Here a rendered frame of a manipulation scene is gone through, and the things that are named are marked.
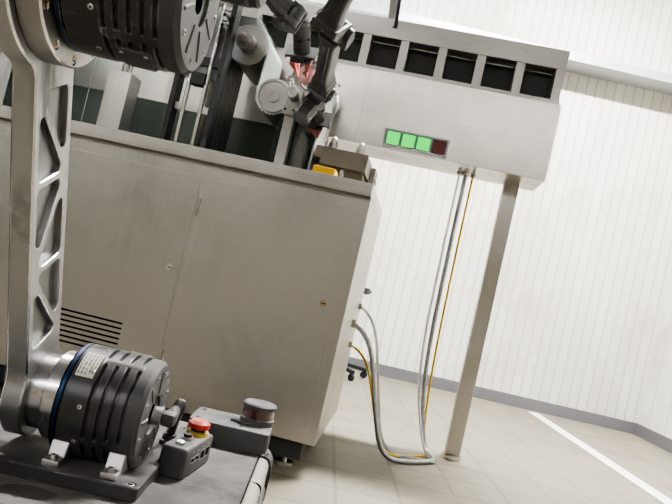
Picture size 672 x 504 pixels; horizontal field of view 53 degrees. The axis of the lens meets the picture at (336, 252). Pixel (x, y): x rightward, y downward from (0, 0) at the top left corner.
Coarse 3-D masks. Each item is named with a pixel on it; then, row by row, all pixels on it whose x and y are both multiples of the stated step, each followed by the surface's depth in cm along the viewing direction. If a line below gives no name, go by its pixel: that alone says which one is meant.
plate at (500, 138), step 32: (96, 64) 277; (288, 64) 268; (160, 96) 273; (192, 96) 271; (352, 96) 264; (384, 96) 263; (416, 96) 262; (448, 96) 260; (480, 96) 259; (512, 96) 257; (352, 128) 263; (384, 128) 262; (416, 128) 261; (448, 128) 259; (480, 128) 258; (512, 128) 257; (544, 128) 255; (416, 160) 271; (448, 160) 259; (480, 160) 257; (512, 160) 256; (544, 160) 255
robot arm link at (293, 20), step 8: (272, 0) 200; (280, 0) 202; (288, 0) 203; (272, 8) 204; (280, 8) 202; (288, 8) 204; (296, 8) 206; (280, 16) 205; (288, 16) 205; (296, 16) 206; (296, 24) 207
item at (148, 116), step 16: (96, 96) 276; (96, 112) 276; (144, 112) 274; (160, 112) 273; (144, 128) 273; (160, 128) 272; (192, 128) 271; (240, 128) 269; (256, 128) 268; (272, 128) 267; (240, 144) 268; (256, 144) 268; (272, 144) 267
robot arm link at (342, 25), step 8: (328, 0) 163; (336, 0) 162; (344, 0) 161; (352, 0) 165; (328, 8) 164; (336, 8) 163; (344, 8) 163; (320, 16) 165; (328, 16) 165; (336, 16) 164; (344, 16) 166; (312, 24) 167; (320, 24) 166; (328, 24) 166; (336, 24) 165; (344, 24) 173; (328, 32) 167; (336, 32) 166; (344, 32) 172; (336, 40) 170
